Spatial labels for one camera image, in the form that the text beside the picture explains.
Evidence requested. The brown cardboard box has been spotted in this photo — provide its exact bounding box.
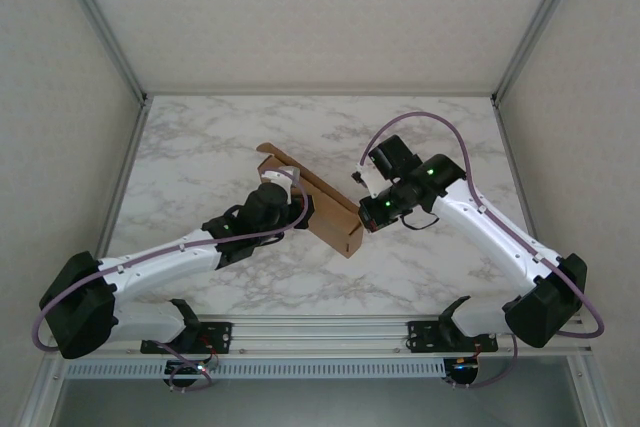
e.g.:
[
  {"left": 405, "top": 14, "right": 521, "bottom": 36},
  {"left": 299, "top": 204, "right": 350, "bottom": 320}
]
[{"left": 255, "top": 142, "right": 364, "bottom": 258}]

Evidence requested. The black controller board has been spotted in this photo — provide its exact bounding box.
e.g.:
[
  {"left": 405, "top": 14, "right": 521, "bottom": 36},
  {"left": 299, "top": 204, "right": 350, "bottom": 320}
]
[
  {"left": 447, "top": 356, "right": 481, "bottom": 388},
  {"left": 164, "top": 359, "right": 211, "bottom": 391}
]

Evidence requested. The grey metal panel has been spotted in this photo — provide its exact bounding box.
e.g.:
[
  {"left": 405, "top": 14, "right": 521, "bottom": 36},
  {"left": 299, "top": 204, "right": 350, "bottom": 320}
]
[{"left": 49, "top": 377, "right": 589, "bottom": 427}]

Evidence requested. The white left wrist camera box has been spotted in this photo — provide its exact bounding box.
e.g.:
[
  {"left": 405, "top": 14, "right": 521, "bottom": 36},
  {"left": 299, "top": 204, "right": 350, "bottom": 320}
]
[{"left": 262, "top": 165, "right": 302, "bottom": 198}]

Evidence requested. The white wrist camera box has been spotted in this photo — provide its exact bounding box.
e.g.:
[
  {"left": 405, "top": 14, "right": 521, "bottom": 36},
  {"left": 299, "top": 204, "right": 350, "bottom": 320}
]
[
  {"left": 262, "top": 165, "right": 302, "bottom": 198},
  {"left": 352, "top": 160, "right": 382, "bottom": 198}
]

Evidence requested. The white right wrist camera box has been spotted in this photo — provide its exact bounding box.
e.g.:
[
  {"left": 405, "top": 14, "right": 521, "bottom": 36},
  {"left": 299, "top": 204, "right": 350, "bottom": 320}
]
[{"left": 352, "top": 160, "right": 382, "bottom": 198}]

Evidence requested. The aluminium table edge rail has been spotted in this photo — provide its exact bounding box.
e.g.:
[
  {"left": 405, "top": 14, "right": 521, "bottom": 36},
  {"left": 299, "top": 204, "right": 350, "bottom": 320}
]
[
  {"left": 74, "top": 96, "right": 151, "bottom": 318},
  {"left": 492, "top": 96, "right": 564, "bottom": 316},
  {"left": 143, "top": 90, "right": 497, "bottom": 99}
]

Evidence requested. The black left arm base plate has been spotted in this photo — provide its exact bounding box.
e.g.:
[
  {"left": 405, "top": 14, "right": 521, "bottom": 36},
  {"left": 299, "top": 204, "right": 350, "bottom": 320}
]
[{"left": 140, "top": 319, "right": 235, "bottom": 356}]

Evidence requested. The wide aluminium mounting rail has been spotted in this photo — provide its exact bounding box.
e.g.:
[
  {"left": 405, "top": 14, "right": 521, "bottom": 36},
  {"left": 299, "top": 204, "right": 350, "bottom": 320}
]
[{"left": 49, "top": 315, "right": 594, "bottom": 358}]

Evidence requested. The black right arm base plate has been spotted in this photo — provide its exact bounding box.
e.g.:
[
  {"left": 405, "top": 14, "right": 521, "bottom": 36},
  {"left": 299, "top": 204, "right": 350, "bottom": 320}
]
[{"left": 407, "top": 319, "right": 501, "bottom": 354}]

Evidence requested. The white slotted cable duct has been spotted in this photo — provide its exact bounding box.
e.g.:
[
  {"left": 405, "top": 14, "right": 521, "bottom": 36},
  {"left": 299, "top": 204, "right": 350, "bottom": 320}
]
[{"left": 64, "top": 359, "right": 447, "bottom": 379}]

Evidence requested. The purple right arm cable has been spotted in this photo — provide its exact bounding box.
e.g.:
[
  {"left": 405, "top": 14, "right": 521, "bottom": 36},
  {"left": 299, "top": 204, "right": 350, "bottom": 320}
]
[{"left": 359, "top": 110, "right": 606, "bottom": 391}]

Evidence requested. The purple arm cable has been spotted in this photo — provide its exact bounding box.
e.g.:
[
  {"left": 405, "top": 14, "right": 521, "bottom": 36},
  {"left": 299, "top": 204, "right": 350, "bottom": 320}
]
[
  {"left": 359, "top": 110, "right": 606, "bottom": 391},
  {"left": 32, "top": 169, "right": 311, "bottom": 393}
]

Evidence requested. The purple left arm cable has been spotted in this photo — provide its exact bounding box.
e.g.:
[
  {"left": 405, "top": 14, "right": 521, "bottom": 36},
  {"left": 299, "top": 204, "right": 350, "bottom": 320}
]
[{"left": 32, "top": 169, "right": 311, "bottom": 393}]

